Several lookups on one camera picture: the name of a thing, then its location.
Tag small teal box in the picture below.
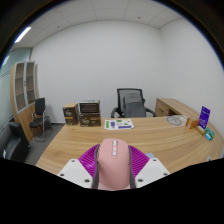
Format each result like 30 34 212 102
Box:
204 128 216 141

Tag white printed paper sheet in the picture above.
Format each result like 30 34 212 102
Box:
103 118 135 131

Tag black leather sofa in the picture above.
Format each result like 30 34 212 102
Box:
0 121 32 163

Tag small brown cardboard box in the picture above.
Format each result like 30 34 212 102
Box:
62 103 80 126

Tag small orange box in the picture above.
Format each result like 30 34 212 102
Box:
185 117 200 130

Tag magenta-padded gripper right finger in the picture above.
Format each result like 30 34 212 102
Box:
127 144 171 190

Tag black cardboard box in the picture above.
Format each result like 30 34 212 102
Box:
78 99 101 115

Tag ceiling light panel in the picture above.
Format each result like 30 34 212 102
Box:
13 26 33 44

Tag black mesh office chair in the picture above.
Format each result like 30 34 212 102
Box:
110 87 156 119

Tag wooden side desk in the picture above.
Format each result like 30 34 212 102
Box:
155 97 201 119

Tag pink computer mouse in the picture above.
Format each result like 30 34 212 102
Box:
96 138 132 191

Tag wooden shelf cabinet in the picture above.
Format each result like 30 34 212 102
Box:
9 60 40 143

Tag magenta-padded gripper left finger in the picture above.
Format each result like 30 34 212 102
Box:
57 143 101 190

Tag black visitor chair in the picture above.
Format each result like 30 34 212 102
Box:
29 97 53 143

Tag purple sign card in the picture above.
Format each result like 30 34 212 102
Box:
198 105 212 130

